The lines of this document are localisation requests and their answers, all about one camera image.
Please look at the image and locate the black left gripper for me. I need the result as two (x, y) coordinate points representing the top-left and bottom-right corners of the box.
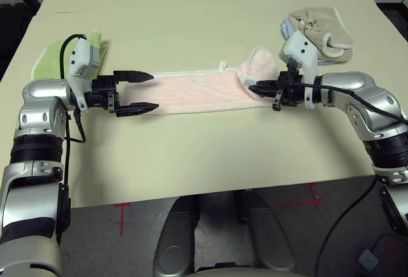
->
(84, 70), (160, 118)

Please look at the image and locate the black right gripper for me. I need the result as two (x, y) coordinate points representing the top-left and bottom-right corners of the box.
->
(247, 57), (312, 112)

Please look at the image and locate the pink terry towel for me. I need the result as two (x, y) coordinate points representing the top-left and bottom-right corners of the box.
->
(127, 46), (281, 116)

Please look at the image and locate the light blue folded towel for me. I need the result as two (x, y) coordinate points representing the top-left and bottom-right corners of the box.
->
(280, 18), (339, 66)

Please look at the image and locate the beige folded towel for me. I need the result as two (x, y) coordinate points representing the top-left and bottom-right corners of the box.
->
(279, 6), (354, 64)

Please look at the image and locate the green folded towel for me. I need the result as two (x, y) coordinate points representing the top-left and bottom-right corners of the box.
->
(31, 30), (110, 80)

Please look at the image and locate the red floor tape cross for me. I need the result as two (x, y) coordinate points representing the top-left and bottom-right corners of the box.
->
(113, 202), (132, 236)

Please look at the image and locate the grey right robot leg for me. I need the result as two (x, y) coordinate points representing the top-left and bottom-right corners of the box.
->
(235, 188), (296, 273)

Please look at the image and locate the black cabinet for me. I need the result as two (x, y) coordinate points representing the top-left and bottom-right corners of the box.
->
(375, 1), (408, 42)

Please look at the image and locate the beige robot torso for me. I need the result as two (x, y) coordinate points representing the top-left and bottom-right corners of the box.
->
(191, 262), (307, 277)

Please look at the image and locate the small grey-blue floor box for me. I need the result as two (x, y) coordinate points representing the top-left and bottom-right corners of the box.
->
(357, 247), (379, 268)

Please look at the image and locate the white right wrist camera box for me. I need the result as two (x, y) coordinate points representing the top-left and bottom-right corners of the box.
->
(283, 31), (319, 110)

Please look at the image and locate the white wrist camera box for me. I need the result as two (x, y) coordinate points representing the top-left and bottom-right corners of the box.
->
(283, 31), (319, 110)
(66, 36), (101, 112)

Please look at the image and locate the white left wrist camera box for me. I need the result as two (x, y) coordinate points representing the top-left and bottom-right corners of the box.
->
(66, 36), (101, 112)

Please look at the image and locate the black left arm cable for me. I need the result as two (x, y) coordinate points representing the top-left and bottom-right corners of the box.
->
(59, 34), (87, 246)

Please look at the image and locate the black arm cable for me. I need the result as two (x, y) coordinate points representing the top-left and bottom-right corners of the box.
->
(59, 34), (87, 246)
(295, 81), (408, 277)

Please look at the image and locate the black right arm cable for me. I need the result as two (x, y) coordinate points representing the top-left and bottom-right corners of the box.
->
(295, 81), (408, 277)

